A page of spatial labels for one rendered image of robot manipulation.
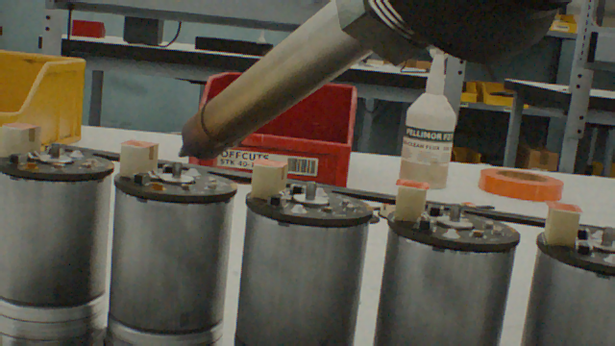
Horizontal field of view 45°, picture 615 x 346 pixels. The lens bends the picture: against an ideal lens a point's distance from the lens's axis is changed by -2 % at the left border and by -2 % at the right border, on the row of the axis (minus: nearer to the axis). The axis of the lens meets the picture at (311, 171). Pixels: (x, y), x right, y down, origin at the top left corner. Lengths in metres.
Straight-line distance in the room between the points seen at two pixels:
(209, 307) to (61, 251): 0.03
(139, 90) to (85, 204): 4.49
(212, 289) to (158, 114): 4.50
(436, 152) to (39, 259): 0.39
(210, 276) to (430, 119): 0.38
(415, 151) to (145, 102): 4.17
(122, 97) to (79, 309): 4.51
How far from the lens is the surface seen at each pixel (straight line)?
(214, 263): 0.15
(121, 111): 4.68
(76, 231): 0.16
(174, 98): 4.62
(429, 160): 0.52
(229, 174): 0.17
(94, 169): 0.16
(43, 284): 0.16
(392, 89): 2.56
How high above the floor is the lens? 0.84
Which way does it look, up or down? 10 degrees down
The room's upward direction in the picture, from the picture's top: 6 degrees clockwise
